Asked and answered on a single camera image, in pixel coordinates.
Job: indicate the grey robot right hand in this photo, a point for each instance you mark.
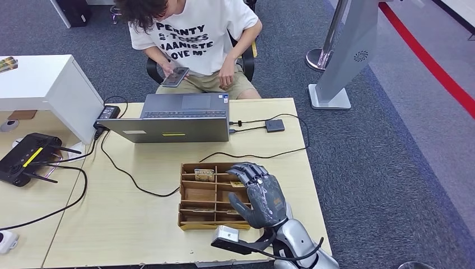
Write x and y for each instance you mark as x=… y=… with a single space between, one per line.
x=267 y=202

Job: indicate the person's right hand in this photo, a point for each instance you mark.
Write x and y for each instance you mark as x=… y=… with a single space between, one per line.
x=169 y=68

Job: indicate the person's left hand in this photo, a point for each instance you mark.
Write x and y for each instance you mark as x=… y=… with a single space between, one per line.
x=226 y=78

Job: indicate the dark smartphone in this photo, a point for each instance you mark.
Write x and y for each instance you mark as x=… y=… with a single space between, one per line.
x=175 y=77

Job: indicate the patterned room key card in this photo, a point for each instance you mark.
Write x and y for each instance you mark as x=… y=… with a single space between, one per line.
x=203 y=210
x=236 y=184
x=232 y=213
x=204 y=175

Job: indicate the person's right forearm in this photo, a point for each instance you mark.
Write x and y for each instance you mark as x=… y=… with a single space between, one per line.
x=157 y=55

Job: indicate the person's left forearm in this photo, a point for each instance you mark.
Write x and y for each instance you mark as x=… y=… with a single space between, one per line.
x=245 y=42

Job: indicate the person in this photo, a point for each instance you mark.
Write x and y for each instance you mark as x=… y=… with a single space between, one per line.
x=200 y=22

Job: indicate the wooden card organizer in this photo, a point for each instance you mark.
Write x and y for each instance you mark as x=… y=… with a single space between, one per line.
x=200 y=195

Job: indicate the patterned card stack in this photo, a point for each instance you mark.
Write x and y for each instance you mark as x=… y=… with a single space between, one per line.
x=7 y=64

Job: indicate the yellow tag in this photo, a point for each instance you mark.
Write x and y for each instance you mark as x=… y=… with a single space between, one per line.
x=254 y=50

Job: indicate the grey laptop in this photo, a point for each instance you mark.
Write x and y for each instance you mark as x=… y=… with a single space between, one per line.
x=167 y=130

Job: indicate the small black usb hub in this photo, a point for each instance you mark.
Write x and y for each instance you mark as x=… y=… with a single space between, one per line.
x=274 y=126

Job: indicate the black laptop power adapter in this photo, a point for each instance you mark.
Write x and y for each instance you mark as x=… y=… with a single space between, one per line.
x=108 y=112

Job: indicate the chrome stool base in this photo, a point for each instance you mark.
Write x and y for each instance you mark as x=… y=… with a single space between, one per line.
x=118 y=9

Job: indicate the black cabinet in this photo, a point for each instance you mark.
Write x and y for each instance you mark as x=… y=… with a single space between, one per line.
x=74 y=13

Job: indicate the white panel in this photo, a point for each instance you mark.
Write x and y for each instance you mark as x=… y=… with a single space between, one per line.
x=59 y=13

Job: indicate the grey kiosk stand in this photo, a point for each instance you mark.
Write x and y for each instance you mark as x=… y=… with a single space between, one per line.
x=349 y=55

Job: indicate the brown coaster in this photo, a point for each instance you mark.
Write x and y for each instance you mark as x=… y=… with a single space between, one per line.
x=21 y=115

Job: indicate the small white round disc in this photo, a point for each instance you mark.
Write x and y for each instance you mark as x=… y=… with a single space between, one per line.
x=16 y=143

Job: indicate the black router with antennas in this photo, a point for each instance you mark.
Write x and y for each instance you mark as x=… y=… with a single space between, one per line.
x=22 y=156

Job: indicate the white power strip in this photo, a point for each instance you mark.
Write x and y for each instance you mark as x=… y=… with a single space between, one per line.
x=7 y=242

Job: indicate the chrome stanchion post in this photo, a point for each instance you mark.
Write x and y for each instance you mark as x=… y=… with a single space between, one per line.
x=330 y=33

